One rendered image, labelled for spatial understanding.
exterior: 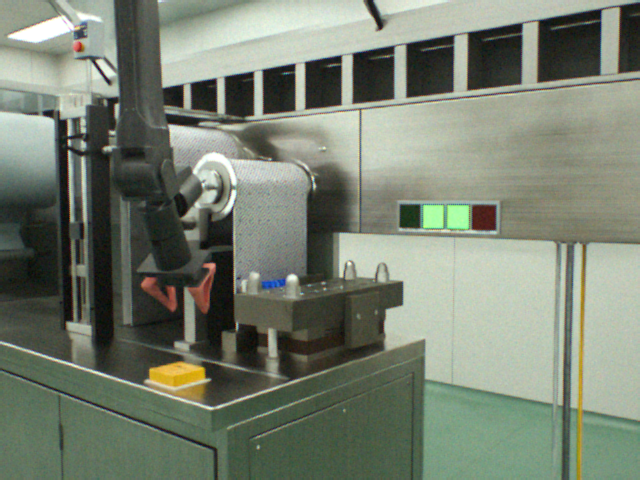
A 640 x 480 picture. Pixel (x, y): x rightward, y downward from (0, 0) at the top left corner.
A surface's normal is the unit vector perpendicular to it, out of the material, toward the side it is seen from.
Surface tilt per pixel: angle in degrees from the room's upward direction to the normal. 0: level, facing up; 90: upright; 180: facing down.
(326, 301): 90
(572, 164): 90
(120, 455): 90
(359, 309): 90
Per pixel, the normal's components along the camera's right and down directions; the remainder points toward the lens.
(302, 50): -0.63, 0.06
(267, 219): 0.78, 0.05
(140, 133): -0.29, 0.14
